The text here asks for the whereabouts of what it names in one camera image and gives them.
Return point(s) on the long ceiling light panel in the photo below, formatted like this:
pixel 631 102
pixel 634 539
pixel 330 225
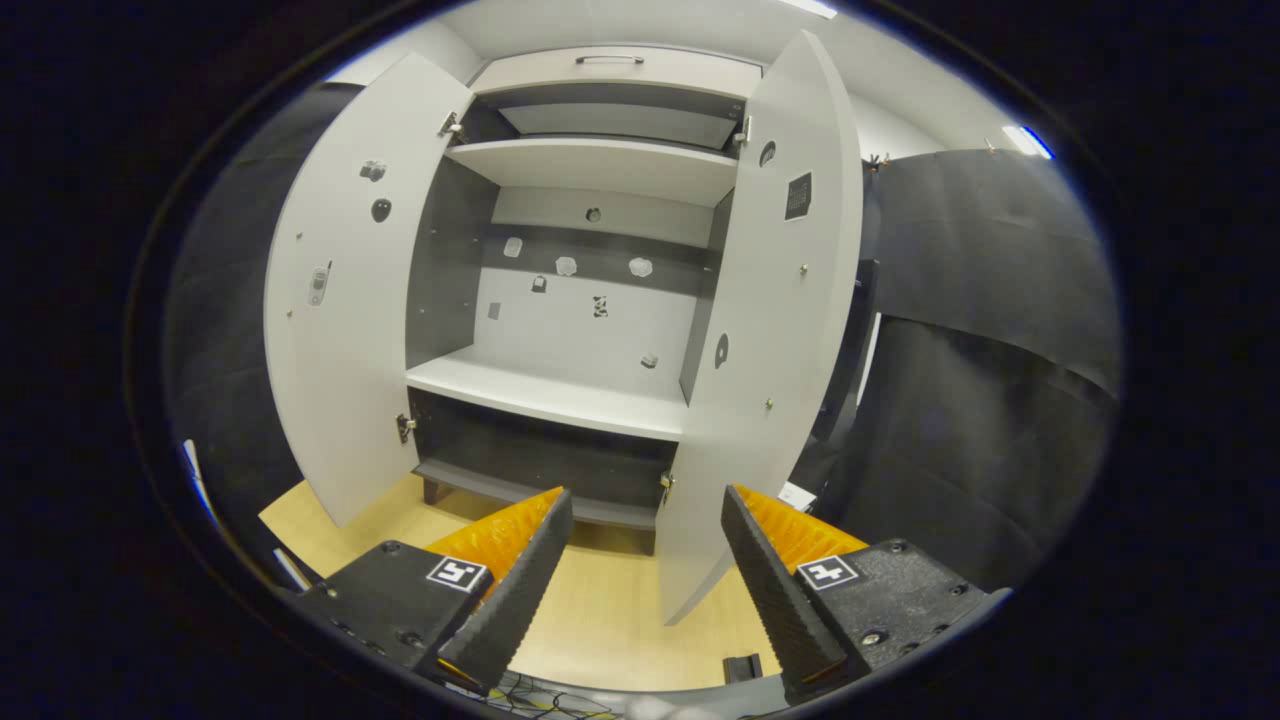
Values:
pixel 808 8

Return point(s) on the small black block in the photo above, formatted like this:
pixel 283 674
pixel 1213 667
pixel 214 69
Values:
pixel 742 669

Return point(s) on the white cabinet drawer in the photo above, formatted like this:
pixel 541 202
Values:
pixel 690 78

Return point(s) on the small ceiling light panel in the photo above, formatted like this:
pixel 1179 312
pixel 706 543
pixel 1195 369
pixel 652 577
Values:
pixel 1030 142

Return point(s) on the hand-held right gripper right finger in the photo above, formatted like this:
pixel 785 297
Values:
pixel 775 590

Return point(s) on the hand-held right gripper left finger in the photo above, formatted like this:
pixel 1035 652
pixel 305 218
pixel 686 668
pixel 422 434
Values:
pixel 520 590

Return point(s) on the white grey cabinet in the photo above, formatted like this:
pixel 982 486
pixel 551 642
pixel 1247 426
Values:
pixel 580 330

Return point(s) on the white cabinet shelf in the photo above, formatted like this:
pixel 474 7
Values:
pixel 540 390
pixel 600 165

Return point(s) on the white cabinet door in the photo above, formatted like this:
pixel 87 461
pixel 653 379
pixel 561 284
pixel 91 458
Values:
pixel 340 350
pixel 780 330

